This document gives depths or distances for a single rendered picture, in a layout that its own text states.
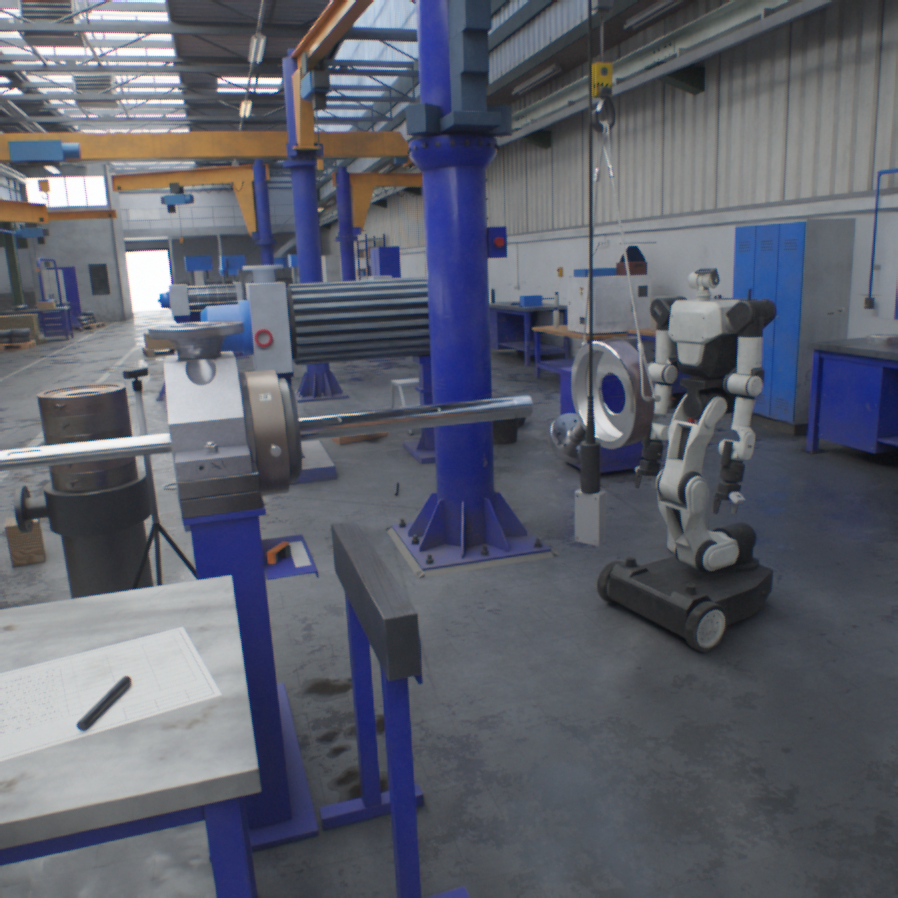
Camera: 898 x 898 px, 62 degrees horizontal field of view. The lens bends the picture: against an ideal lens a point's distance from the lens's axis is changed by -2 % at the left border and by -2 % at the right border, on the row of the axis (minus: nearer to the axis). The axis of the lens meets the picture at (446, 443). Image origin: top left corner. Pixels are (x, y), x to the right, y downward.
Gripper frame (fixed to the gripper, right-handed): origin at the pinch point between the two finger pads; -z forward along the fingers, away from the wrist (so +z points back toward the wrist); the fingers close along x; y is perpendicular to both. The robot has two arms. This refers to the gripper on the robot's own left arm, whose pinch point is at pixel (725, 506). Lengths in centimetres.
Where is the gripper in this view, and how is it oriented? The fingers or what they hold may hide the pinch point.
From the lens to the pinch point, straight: 322.0
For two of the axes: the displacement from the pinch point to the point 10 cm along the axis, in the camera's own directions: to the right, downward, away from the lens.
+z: 1.3, -9.8, -1.3
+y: 4.9, 1.8, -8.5
